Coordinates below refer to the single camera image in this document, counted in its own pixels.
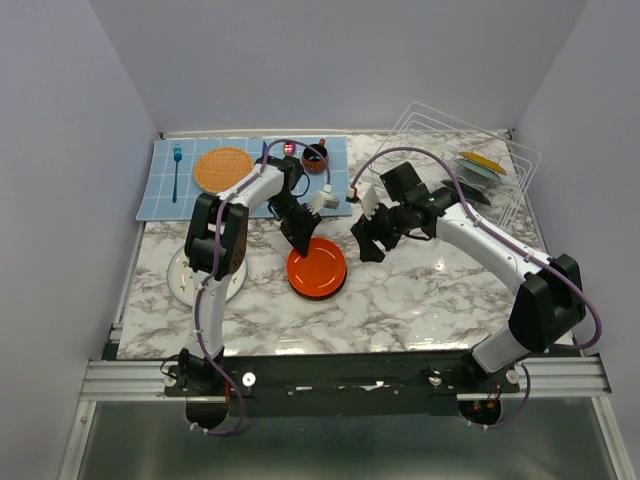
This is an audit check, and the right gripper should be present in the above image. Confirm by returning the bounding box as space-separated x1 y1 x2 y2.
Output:
350 196 410 263

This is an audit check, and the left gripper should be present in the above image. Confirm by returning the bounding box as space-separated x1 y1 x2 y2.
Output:
267 193 322 258

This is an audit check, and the orange plate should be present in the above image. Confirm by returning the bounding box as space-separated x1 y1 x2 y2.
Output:
286 237 348 292

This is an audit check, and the black plate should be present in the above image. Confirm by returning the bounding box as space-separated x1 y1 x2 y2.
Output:
441 179 491 206
290 285 343 301

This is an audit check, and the watermelon pattern plate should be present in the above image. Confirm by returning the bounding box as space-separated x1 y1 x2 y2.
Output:
167 247 248 307

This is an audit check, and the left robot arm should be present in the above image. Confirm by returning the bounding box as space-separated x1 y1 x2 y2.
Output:
178 156 320 395

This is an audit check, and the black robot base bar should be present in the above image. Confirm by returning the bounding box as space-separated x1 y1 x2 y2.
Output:
165 350 520 417

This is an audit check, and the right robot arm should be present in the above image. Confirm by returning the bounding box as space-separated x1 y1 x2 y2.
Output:
346 163 586 392

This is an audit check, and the brown ceramic mug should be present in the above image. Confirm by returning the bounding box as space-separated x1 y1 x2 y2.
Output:
302 138 329 174

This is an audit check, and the iridescent spoon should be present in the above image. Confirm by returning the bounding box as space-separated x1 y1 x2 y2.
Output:
283 142 296 156

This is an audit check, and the woven orange trivet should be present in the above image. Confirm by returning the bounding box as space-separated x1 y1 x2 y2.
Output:
193 147 253 193

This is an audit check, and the plain yellow plate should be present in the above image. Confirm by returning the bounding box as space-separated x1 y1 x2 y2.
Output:
459 151 507 175

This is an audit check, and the teal plate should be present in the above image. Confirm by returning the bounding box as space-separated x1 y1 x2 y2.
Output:
454 158 500 182

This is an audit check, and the blue grid placemat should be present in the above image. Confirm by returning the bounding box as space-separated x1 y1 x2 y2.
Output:
136 136 352 222

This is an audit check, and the blue fork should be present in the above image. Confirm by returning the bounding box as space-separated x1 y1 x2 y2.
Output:
172 144 183 203

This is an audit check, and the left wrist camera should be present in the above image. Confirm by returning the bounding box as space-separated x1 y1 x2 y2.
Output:
307 184 340 215

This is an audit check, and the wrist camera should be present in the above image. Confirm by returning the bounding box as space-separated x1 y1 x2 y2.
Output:
346 182 381 220
307 184 340 215

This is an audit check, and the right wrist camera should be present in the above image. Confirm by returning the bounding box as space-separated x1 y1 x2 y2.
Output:
346 182 381 220

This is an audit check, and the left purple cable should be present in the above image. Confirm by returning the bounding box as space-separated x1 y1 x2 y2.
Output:
187 139 335 437

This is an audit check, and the purple cable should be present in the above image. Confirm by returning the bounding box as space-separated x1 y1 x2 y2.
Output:
347 147 604 431
187 139 335 437

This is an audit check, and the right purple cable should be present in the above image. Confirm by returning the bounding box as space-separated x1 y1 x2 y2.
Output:
347 147 604 431

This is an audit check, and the white wire dish rack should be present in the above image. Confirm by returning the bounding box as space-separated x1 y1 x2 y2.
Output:
379 102 541 232

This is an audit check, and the aluminium frame rail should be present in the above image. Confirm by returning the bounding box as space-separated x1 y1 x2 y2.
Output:
80 357 612 402

